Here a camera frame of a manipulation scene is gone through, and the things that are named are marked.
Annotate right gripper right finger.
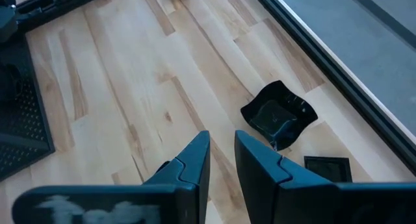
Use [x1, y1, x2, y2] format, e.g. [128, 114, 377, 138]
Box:
[233, 130, 416, 224]

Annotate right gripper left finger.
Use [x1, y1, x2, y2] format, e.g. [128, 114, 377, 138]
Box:
[12, 130, 211, 224]

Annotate black perforated metal tray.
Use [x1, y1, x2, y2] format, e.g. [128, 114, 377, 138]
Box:
[0, 32, 55, 182]

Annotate black wavy mini plate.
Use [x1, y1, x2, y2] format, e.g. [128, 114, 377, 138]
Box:
[240, 80, 319, 152]

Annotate black aluminium table frame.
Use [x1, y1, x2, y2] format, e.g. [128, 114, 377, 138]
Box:
[14, 0, 416, 178]

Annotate black square mini plate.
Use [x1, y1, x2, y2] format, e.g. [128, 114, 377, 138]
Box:
[304, 155, 354, 183]

